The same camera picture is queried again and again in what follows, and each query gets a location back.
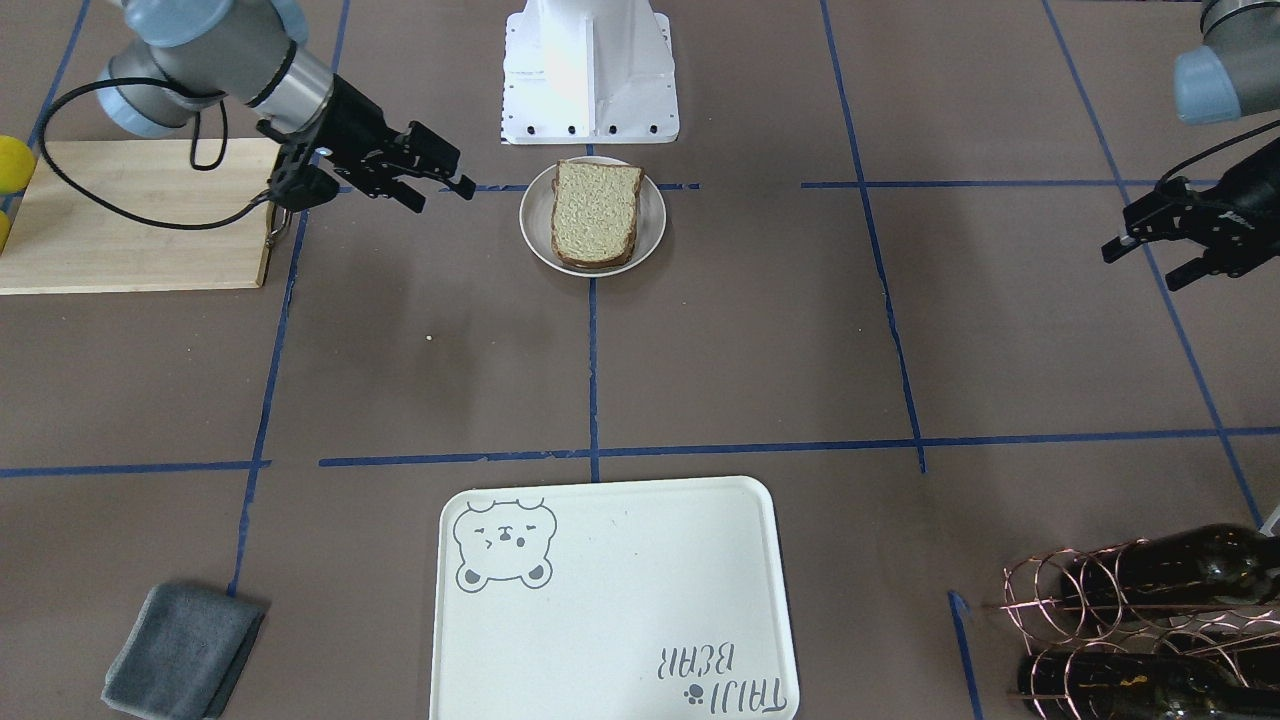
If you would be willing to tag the copper wire bottle rack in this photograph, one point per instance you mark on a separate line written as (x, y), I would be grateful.
(1243, 639)

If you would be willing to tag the dark wine bottle middle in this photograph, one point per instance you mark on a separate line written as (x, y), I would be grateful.
(1215, 565)

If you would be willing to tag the cream bear tray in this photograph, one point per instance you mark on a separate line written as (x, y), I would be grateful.
(645, 599)

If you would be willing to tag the dark wine bottle front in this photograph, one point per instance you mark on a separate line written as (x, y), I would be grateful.
(1092, 684)

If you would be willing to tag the dark wine bottle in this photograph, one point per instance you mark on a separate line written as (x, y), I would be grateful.
(1215, 565)
(1092, 684)

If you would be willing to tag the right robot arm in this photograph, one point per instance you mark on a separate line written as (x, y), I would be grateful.
(186, 56)

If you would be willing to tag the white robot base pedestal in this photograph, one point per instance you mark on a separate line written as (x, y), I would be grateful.
(588, 72)

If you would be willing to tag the bread slice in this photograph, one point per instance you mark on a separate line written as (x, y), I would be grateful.
(596, 207)

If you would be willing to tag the white round plate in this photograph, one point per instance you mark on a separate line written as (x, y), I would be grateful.
(535, 222)

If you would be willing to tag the grey folded cloth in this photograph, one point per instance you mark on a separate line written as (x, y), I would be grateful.
(185, 654)

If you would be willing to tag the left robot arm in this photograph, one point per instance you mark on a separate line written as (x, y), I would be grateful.
(1232, 75)

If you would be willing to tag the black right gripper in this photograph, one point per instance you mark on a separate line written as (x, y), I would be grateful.
(352, 118)

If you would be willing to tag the wooden cutting board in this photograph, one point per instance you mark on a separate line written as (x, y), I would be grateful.
(132, 216)

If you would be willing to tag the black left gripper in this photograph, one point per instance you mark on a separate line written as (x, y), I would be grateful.
(1252, 187)

